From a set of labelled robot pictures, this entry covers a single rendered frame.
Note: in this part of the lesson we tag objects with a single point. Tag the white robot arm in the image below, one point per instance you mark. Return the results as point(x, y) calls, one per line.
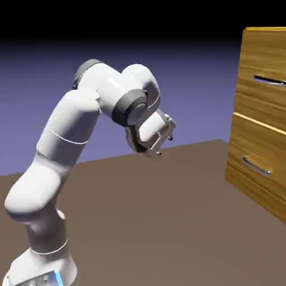
point(71, 120)

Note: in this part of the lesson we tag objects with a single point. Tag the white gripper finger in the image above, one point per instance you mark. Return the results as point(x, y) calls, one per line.
point(158, 153)
point(170, 137)

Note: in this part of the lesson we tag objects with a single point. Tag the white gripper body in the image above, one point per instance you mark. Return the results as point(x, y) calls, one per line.
point(164, 134)

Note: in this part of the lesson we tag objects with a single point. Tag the light wood cabinet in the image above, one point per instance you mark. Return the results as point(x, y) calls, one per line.
point(257, 125)

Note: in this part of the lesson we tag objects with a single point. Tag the wood drawer front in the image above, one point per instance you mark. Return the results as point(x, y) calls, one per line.
point(259, 67)
point(252, 143)

